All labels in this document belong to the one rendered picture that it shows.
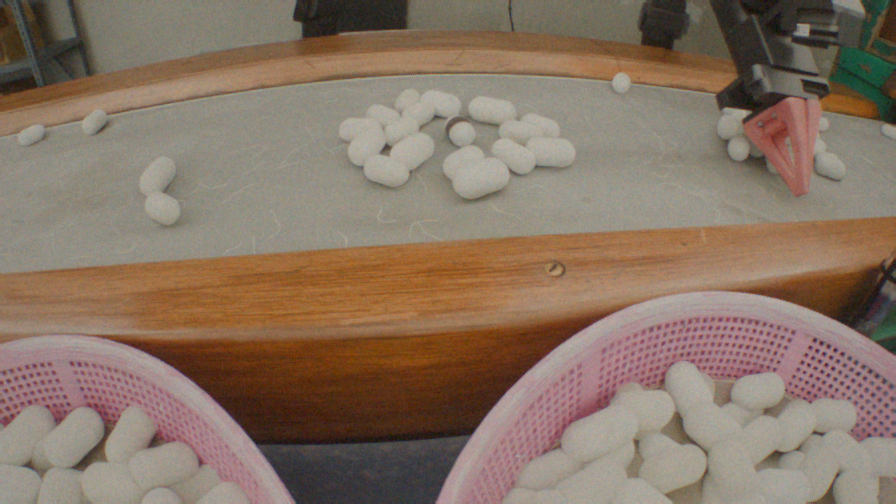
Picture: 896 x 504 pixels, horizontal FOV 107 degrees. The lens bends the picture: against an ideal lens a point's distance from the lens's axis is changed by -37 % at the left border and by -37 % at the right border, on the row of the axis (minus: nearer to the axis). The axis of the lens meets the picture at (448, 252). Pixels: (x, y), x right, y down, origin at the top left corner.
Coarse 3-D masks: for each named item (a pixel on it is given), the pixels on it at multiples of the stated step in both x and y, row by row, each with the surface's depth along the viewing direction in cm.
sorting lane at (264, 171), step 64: (64, 128) 42; (128, 128) 40; (192, 128) 39; (256, 128) 39; (320, 128) 38; (576, 128) 40; (640, 128) 41; (704, 128) 43; (832, 128) 51; (0, 192) 31; (64, 192) 31; (128, 192) 31; (192, 192) 31; (256, 192) 31; (320, 192) 31; (384, 192) 31; (448, 192) 31; (512, 192) 31; (576, 192) 32; (640, 192) 32; (704, 192) 33; (768, 192) 34; (832, 192) 36; (0, 256) 24; (64, 256) 25; (128, 256) 25; (192, 256) 25
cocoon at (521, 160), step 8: (496, 144) 33; (504, 144) 33; (512, 144) 33; (496, 152) 33; (504, 152) 32; (512, 152) 32; (520, 152) 32; (528, 152) 32; (504, 160) 33; (512, 160) 32; (520, 160) 32; (528, 160) 32; (512, 168) 32; (520, 168) 32; (528, 168) 32
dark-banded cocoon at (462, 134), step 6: (456, 126) 35; (462, 126) 35; (468, 126) 35; (450, 132) 35; (456, 132) 35; (462, 132) 34; (468, 132) 34; (474, 132) 35; (450, 138) 35; (456, 138) 35; (462, 138) 35; (468, 138) 35; (474, 138) 35; (456, 144) 35; (462, 144) 35; (468, 144) 35
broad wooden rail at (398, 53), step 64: (192, 64) 48; (256, 64) 46; (320, 64) 47; (384, 64) 48; (448, 64) 49; (512, 64) 50; (576, 64) 51; (640, 64) 52; (704, 64) 56; (0, 128) 41
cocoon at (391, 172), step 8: (368, 160) 31; (376, 160) 31; (384, 160) 30; (392, 160) 30; (368, 168) 31; (376, 168) 30; (384, 168) 30; (392, 168) 30; (400, 168) 30; (368, 176) 31; (376, 176) 31; (384, 176) 30; (392, 176) 30; (400, 176) 30; (384, 184) 31; (392, 184) 30; (400, 184) 31
